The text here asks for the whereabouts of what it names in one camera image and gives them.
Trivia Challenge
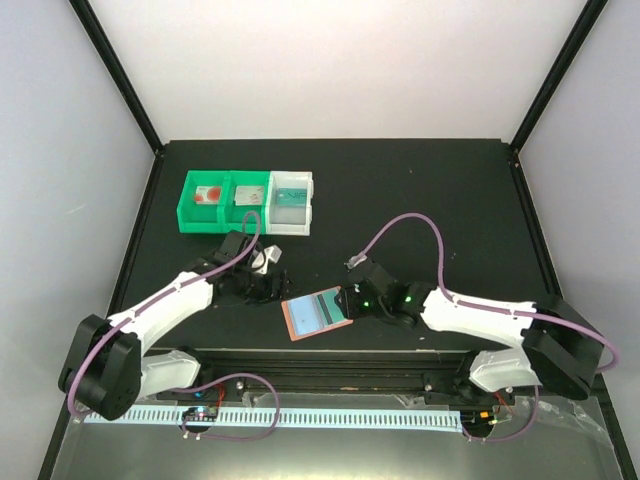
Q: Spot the brown leather card holder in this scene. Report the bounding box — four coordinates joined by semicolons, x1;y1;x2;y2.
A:
281;287;353;341

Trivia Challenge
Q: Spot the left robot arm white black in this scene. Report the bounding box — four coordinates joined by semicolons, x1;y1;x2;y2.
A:
58;231;291;420

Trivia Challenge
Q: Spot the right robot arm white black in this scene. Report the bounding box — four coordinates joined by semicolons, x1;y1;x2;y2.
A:
334;260;604;403

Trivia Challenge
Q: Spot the teal VIP card in bin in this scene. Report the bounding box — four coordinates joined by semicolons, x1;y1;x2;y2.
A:
276;188;308;208

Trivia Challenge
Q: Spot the blossom pattern card in bin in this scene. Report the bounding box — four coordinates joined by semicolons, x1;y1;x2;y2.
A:
234;185;265;206

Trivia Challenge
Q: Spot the red circles card in bin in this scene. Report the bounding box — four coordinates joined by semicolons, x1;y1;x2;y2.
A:
193;185;222;206

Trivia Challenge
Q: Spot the white translucent bin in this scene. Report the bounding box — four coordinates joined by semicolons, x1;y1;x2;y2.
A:
265;171;314;236

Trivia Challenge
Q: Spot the green bin left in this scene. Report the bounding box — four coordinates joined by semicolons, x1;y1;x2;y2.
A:
176;170;230;234

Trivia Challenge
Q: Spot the green bin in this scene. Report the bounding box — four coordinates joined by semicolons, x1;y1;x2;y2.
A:
224;170;270;234
176;170;230;234

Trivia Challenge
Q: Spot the green bin middle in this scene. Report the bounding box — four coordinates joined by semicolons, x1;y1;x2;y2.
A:
224;170;270;234

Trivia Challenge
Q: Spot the left small circuit board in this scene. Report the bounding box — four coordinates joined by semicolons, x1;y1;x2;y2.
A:
182;406;218;422

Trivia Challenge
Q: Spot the small circuit board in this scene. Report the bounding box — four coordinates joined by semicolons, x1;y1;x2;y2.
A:
182;406;218;422
470;408;513;426

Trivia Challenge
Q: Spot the right small circuit board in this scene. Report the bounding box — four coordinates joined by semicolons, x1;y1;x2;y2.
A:
470;408;513;426

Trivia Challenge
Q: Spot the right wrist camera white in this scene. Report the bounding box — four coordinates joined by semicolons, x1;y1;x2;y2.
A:
345;253;367;270

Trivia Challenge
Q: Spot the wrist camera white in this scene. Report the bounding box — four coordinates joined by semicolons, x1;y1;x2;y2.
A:
251;245;282;275
345;253;367;270

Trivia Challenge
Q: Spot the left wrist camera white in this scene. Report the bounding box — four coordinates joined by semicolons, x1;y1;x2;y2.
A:
251;245;282;275

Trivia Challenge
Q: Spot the black aluminium front rail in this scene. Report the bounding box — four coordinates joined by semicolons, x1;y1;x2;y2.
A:
74;348;601;401

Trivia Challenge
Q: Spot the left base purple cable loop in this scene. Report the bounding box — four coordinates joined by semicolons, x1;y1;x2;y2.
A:
180;375;282;445

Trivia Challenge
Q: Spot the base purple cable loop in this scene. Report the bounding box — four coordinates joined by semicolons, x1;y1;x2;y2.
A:
180;375;282;445
461;384;541;445

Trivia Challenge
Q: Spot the white slotted cable duct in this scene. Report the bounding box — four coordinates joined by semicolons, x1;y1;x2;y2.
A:
112;405;462;433

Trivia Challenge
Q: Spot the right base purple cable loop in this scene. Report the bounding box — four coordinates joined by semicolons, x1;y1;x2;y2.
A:
461;384;541;445

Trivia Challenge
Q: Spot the left black frame post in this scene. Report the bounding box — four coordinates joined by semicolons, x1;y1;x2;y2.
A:
69;0;164;155

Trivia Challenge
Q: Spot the black frame post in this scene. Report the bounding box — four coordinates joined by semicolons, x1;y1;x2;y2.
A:
69;0;164;155
510;0;608;154

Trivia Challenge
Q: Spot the right black frame post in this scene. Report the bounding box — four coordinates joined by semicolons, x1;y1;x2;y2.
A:
510;0;608;154

